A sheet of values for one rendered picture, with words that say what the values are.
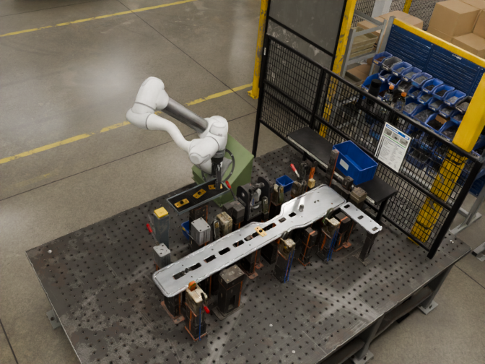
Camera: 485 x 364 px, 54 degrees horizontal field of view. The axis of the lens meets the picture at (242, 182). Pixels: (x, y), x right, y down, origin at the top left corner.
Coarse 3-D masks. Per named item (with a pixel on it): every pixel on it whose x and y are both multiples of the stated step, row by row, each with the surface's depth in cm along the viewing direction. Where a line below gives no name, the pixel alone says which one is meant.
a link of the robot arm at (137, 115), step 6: (132, 108) 286; (138, 108) 284; (144, 108) 283; (150, 108) 285; (126, 114) 288; (132, 114) 285; (138, 114) 284; (144, 114) 282; (132, 120) 285; (138, 120) 283; (144, 120) 281; (138, 126) 286; (144, 126) 283
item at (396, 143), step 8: (384, 128) 312; (392, 128) 307; (384, 136) 314; (392, 136) 309; (400, 136) 304; (408, 136) 299; (384, 144) 317; (392, 144) 312; (400, 144) 306; (408, 144) 301; (376, 152) 325; (384, 152) 319; (392, 152) 314; (400, 152) 309; (384, 160) 322; (392, 160) 316; (400, 160) 311; (392, 168) 319; (400, 168) 313
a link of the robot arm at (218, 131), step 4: (212, 124) 259; (216, 124) 259; (220, 124) 259; (224, 124) 261; (212, 128) 258; (216, 128) 257; (220, 128) 257; (224, 128) 259; (208, 132) 262; (212, 132) 258; (216, 132) 257; (220, 132) 258; (224, 132) 259; (212, 136) 257; (216, 136) 258; (220, 136) 259; (224, 136) 261; (216, 140) 257; (220, 140) 259; (224, 140) 262; (220, 144) 259; (224, 144) 265; (220, 148) 262; (224, 148) 268
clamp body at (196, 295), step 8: (200, 288) 246; (192, 296) 242; (200, 296) 242; (192, 304) 246; (200, 304) 241; (192, 312) 248; (200, 312) 245; (192, 320) 256; (200, 320) 250; (192, 328) 258; (200, 328) 258; (192, 336) 263; (200, 336) 263
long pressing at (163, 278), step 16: (320, 192) 319; (336, 192) 320; (288, 208) 304; (304, 208) 306; (320, 208) 307; (336, 208) 309; (256, 224) 292; (288, 224) 294; (304, 224) 295; (224, 240) 279; (256, 240) 281; (272, 240) 283; (192, 256) 268; (208, 256) 269; (224, 256) 270; (240, 256) 272; (160, 272) 258; (176, 272) 259; (192, 272) 260; (208, 272) 261; (160, 288) 251; (176, 288) 252
